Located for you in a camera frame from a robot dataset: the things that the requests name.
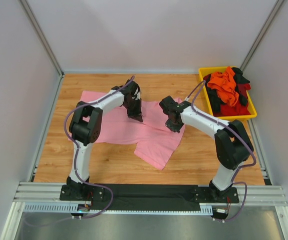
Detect pink t shirt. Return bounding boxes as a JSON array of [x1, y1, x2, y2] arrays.
[[68, 90, 186, 171]]

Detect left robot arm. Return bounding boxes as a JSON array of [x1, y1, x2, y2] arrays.
[[60, 76, 143, 201]]

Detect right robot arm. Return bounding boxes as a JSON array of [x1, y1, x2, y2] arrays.
[[159, 96, 254, 203]]

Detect black t shirt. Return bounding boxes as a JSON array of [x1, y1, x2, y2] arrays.
[[203, 67, 250, 117]]

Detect red t shirt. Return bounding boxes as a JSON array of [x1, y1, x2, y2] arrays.
[[219, 83, 251, 117]]

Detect yellow plastic bin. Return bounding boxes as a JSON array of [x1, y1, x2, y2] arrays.
[[199, 66, 257, 121]]

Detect orange t shirt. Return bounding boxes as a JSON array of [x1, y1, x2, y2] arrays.
[[207, 66, 239, 107]]

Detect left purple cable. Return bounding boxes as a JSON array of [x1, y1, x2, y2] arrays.
[[63, 75, 136, 186]]

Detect purple cable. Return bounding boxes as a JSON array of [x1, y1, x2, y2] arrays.
[[63, 75, 136, 186], [183, 79, 257, 223]]

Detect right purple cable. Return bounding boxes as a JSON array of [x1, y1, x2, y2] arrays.
[[183, 79, 257, 223]]

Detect grey slotted cable duct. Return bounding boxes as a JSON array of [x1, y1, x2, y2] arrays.
[[23, 202, 228, 216]]

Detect left corner aluminium post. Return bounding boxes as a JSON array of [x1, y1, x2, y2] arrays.
[[19, 0, 64, 77]]

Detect corner aluminium post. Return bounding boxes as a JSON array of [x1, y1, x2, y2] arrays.
[[240, 0, 286, 71], [19, 0, 64, 77]]

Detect aluminium frame rail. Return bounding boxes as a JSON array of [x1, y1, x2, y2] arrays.
[[13, 182, 288, 207]]

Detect right corner aluminium post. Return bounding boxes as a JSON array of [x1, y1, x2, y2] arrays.
[[240, 0, 286, 71]]

